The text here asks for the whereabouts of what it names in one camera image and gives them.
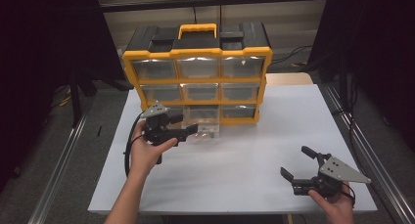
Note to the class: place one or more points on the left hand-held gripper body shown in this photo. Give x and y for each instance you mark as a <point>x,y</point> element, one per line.
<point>160,132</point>

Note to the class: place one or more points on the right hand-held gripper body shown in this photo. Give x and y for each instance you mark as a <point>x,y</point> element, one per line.
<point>332,176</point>

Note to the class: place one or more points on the clear plastic drawer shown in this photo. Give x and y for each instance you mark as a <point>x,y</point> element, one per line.
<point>205,119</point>

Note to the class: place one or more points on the yellow black organizer cabinet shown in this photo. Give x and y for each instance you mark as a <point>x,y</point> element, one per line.
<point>195,41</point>

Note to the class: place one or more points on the person's left hand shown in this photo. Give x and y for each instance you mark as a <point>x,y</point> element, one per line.
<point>147,155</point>

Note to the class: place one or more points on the person's right hand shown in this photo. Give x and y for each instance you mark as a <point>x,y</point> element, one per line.
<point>336,206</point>

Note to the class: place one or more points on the set of closed clear drawers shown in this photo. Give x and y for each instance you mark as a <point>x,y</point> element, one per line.
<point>153,69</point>

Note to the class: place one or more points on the small black floor object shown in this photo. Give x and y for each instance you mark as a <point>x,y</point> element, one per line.
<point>99,131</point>

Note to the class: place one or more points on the light wooden table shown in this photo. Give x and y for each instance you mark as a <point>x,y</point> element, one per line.
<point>288,78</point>

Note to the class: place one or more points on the black metal stand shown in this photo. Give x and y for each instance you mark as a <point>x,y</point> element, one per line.
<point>75,100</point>

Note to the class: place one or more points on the black horizontal bar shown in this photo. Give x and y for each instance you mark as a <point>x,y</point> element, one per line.
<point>212,1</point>

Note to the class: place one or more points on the black curtain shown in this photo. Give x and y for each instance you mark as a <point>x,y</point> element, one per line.
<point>375,38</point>
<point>39,54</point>

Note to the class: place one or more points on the metal floor rail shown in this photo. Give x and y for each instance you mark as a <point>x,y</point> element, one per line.
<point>375,171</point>
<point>55,178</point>

